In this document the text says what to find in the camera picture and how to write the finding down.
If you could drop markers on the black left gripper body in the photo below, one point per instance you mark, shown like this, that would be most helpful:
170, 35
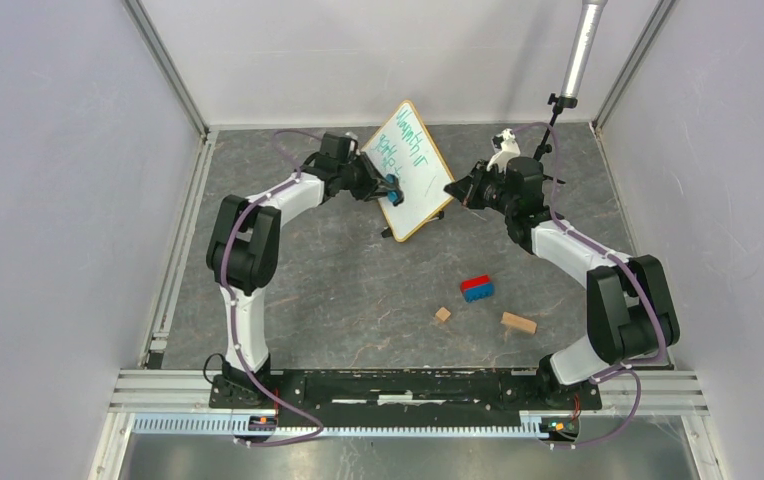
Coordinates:
356, 178

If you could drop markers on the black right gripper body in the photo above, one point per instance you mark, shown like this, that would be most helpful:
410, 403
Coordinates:
489, 190

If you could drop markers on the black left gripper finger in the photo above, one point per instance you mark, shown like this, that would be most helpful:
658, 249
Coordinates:
370, 171
372, 192

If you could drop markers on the blue whiteboard eraser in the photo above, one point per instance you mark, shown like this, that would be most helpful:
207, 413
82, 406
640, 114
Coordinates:
394, 193

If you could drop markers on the small wood-framed whiteboard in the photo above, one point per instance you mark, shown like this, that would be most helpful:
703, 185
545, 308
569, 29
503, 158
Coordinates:
403, 147

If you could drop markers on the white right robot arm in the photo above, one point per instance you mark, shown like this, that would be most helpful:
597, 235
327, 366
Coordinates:
630, 316

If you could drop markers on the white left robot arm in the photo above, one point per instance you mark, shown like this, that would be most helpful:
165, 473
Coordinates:
243, 250

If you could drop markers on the black tripod stand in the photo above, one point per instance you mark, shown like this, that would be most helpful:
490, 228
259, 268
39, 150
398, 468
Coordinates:
559, 104

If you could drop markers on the red and blue toy brick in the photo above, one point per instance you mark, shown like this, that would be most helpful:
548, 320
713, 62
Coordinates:
477, 288

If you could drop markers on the small wooden cube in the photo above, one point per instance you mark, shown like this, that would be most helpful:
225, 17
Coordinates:
442, 315

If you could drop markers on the long wooden block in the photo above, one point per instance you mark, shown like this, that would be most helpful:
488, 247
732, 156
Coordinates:
519, 323

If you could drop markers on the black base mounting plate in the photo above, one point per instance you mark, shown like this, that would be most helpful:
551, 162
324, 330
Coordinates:
381, 398

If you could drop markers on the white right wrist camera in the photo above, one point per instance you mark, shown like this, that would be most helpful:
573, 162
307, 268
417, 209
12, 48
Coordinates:
505, 148

